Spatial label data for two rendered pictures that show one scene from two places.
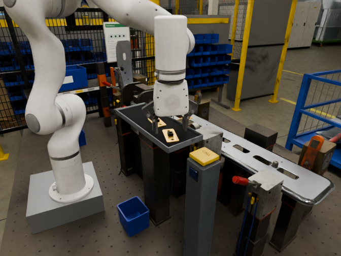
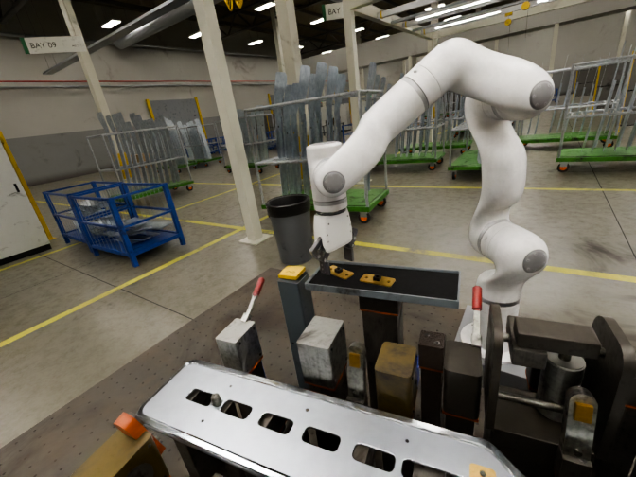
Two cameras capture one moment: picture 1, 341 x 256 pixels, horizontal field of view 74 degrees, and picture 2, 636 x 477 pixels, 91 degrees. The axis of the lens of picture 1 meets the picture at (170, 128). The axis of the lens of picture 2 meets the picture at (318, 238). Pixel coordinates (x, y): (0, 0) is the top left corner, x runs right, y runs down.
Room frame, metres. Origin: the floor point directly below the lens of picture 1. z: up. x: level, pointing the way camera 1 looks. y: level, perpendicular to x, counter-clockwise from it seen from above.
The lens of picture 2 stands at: (1.29, -0.38, 1.57)
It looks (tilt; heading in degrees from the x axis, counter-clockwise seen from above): 22 degrees down; 153
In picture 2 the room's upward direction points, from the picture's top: 8 degrees counter-clockwise
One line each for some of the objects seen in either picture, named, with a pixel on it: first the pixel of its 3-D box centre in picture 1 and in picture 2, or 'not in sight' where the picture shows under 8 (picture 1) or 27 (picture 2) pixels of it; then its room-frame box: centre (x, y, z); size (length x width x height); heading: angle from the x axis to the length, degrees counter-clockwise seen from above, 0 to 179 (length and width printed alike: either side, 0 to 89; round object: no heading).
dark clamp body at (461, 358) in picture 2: not in sight; (459, 417); (0.97, 0.08, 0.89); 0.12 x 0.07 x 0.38; 126
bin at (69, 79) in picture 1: (62, 78); not in sight; (1.62, 0.77, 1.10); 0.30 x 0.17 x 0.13; 133
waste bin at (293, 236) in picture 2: not in sight; (292, 229); (-1.86, 0.92, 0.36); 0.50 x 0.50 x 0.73
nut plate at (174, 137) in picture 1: (170, 134); (338, 271); (0.64, 0.00, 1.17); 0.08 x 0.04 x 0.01; 12
